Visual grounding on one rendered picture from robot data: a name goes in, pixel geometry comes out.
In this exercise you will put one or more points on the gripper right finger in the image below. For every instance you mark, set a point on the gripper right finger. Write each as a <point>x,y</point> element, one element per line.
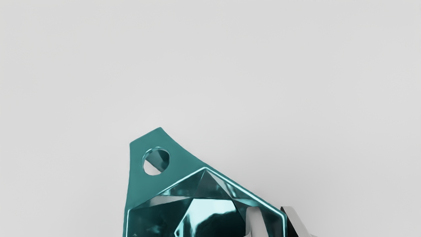
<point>297,225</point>

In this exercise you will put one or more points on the teal faceted mug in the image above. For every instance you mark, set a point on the teal faceted mug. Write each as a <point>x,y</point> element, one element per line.
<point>184,174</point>

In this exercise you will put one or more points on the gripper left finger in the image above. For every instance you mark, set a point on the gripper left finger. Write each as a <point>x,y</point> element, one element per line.
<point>256,225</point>

